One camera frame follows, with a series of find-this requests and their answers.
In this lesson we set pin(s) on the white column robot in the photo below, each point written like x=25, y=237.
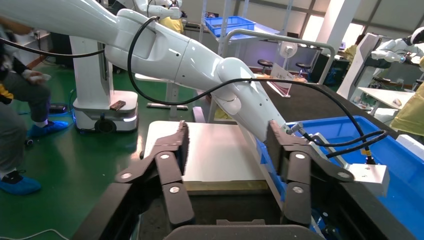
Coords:
x=361, y=63

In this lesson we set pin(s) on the white foam block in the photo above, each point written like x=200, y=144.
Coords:
x=410, y=145

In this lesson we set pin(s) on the grey tube railing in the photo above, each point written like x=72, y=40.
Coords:
x=281, y=38

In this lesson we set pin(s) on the white humanoid robot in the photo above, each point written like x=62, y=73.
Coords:
x=394, y=51

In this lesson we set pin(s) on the dark phone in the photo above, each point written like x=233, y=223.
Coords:
x=117, y=105

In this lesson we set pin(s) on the person in yellow coat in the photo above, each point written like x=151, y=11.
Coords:
x=410, y=112

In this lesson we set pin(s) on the blue plastic bin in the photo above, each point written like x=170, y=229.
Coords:
x=391, y=155

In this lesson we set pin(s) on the brass metal strip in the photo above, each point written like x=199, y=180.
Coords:
x=225, y=187

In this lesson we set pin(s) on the white work table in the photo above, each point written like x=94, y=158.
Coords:
x=387, y=96

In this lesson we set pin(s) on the blue shelf bin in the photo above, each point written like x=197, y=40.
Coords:
x=228, y=24

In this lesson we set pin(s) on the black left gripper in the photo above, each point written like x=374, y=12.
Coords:
x=364, y=218

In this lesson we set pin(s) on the black round stool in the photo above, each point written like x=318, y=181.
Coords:
x=265, y=63
x=303, y=66

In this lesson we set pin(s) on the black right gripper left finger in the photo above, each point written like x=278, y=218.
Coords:
x=174, y=185

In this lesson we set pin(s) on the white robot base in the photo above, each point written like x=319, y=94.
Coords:
x=92, y=76

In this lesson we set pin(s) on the white fan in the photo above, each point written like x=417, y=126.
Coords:
x=288, y=49

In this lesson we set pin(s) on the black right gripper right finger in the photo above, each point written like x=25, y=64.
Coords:
x=298, y=185

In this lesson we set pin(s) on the acrylic sign with red print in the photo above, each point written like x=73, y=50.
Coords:
x=281, y=78

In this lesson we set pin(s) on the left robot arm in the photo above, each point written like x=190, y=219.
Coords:
x=165, y=56

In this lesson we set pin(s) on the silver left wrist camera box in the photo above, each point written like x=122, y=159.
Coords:
x=367, y=177

